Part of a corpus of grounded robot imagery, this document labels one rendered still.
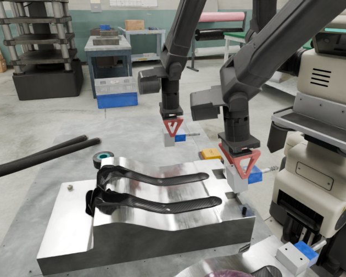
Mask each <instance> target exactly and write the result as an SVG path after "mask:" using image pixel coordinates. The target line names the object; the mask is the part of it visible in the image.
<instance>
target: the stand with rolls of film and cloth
mask: <svg viewBox="0 0 346 277"><path fill-rule="evenodd" d="M246 16H247V12H202V14H201V16H200V19H199V22H220V21H243V25H242V28H241V27H231V28H216V29H196V30H195V32H194V35H193V38H192V62H191V67H189V66H187V68H189V69H191V70H194V71H196V72H198V71H199V70H198V69H195V68H194V54H195V55H196V56H208V55H215V54H225V46H222V47H207V48H196V49H195V39H196V41H210V40H225V35H224V32H244V30H245V21H246ZM242 47H243V42H241V43H240V46H239V45H236V46H229V52H228V53H237V52H238V51H239V50H240V49H241V48H242ZM194 49H195V51H194Z"/></svg>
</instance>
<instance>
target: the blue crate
mask: <svg viewBox="0 0 346 277"><path fill-rule="evenodd" d="M96 96H97V103H98V109H104V108H116V107H127V106H137V105H138V98H137V92H128V93H115V94H107V95H96Z"/></svg>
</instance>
